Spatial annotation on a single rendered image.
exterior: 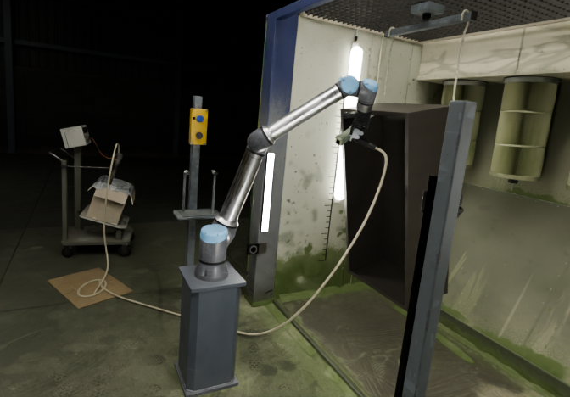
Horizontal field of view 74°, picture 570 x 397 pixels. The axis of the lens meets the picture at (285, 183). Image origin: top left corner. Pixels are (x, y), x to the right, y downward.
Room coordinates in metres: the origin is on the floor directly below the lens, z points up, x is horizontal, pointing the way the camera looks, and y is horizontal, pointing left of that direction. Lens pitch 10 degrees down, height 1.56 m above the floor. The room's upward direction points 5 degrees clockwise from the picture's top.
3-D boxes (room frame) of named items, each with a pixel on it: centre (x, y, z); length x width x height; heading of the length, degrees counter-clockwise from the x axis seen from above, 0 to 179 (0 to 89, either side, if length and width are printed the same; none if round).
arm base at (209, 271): (2.02, 0.37, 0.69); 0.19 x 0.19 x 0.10
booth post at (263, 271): (2.99, 0.13, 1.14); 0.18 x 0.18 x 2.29; 28
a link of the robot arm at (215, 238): (2.03, 0.37, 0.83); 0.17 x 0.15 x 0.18; 176
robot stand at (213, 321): (2.02, 0.37, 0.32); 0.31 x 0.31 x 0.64; 28
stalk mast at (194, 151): (2.85, 0.70, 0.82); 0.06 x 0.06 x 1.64; 28
